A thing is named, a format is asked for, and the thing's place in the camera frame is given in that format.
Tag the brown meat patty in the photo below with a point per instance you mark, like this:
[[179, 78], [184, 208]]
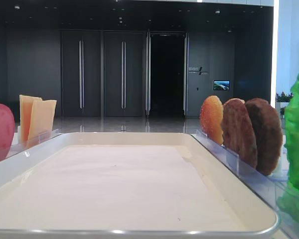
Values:
[[238, 133], [266, 124]]

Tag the inner brown meat patty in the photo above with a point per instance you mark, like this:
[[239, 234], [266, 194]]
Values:
[[238, 133]]

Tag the long clear rail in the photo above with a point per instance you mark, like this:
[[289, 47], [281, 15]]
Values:
[[274, 190], [27, 147]]

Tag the outer brown meat patty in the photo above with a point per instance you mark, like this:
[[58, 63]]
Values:
[[266, 124]]

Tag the dark double door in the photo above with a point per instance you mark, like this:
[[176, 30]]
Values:
[[123, 74], [81, 73]]

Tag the flower planter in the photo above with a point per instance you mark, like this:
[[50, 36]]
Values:
[[282, 100]]

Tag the inner red tomato slice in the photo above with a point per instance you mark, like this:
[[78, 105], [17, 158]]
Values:
[[7, 127]]

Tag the wall display screen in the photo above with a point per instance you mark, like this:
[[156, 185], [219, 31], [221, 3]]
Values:
[[221, 85]]

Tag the white rectangular tray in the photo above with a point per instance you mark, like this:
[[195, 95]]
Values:
[[260, 221]]

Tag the green lettuce leaf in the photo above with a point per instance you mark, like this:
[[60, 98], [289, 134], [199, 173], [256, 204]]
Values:
[[297, 139]]

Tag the outer far bun slice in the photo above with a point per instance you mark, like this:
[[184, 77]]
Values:
[[241, 100]]

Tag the middle dark double door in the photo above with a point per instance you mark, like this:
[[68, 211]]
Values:
[[123, 74]]

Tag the left long clear rail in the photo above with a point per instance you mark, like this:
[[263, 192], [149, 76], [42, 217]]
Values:
[[27, 147]]

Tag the right long clear rail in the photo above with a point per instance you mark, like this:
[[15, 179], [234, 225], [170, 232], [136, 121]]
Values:
[[274, 190]]

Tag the inner far bun slice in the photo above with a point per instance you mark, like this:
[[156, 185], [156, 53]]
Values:
[[211, 115]]

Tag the white paper tray liner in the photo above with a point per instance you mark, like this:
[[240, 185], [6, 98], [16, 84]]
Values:
[[122, 188]]

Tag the bun slice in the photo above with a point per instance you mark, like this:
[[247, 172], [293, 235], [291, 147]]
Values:
[[241, 100], [211, 115]]

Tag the left dark double door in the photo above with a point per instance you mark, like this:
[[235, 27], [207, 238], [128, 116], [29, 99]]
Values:
[[81, 73]]

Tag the outer orange cheese slice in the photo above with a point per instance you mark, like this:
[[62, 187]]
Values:
[[26, 103]]

